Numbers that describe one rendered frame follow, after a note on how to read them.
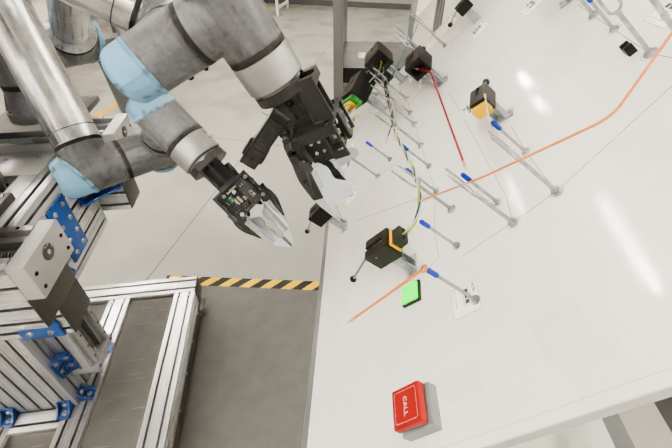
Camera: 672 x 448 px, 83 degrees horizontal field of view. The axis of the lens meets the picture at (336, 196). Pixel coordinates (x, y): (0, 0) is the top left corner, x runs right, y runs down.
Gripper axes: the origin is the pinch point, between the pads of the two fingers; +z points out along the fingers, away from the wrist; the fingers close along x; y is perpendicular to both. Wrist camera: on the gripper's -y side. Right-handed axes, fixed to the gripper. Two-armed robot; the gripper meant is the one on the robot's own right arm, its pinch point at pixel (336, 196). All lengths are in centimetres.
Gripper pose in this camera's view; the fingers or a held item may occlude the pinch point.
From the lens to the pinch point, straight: 60.3
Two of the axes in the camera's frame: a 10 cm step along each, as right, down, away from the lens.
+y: 8.8, -2.6, -4.0
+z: 4.6, 6.8, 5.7
